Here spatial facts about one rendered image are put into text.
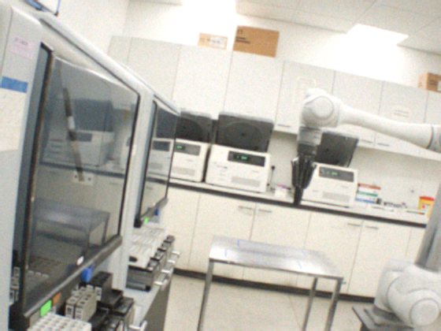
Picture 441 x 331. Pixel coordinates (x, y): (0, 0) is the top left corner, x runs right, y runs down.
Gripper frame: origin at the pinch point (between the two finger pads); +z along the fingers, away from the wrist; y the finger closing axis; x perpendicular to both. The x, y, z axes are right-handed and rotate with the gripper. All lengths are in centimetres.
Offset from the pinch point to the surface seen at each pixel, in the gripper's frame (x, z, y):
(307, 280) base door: 139, 98, 181
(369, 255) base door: 106, 65, 225
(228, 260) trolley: 24.8, 33.5, -7.7
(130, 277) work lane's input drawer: 20, 38, -54
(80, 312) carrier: -24, 29, -87
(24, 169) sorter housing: 19, 3, -96
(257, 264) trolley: 17.9, 33.2, 2.8
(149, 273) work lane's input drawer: 16, 35, -49
